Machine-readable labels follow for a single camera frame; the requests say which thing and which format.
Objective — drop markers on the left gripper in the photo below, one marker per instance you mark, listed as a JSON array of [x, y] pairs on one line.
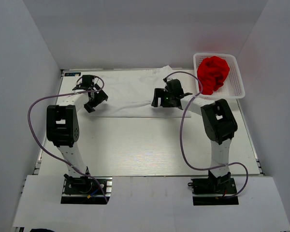
[[101, 96]]

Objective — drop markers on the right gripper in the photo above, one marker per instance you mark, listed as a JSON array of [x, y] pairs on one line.
[[159, 93]]

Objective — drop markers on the white t shirt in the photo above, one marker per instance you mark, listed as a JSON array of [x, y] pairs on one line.
[[130, 95]]

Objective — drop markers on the red t shirt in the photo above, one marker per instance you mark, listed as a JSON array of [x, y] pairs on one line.
[[212, 72]]

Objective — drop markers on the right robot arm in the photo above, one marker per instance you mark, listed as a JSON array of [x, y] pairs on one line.
[[218, 121]]

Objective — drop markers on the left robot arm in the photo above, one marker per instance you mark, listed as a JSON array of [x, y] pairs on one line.
[[62, 126]]

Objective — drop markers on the blue label sticker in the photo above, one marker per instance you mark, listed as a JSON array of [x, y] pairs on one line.
[[72, 74]]

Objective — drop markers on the white plastic basket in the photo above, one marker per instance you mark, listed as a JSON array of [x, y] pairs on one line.
[[233, 87]]

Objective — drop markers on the dark blue object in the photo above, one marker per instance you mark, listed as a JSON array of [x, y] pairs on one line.
[[40, 230]]

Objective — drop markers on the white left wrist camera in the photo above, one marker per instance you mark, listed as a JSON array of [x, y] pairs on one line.
[[78, 85]]

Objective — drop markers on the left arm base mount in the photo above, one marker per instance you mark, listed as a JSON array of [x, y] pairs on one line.
[[86, 191]]

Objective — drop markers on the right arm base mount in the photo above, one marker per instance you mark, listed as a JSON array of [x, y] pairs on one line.
[[204, 193]]

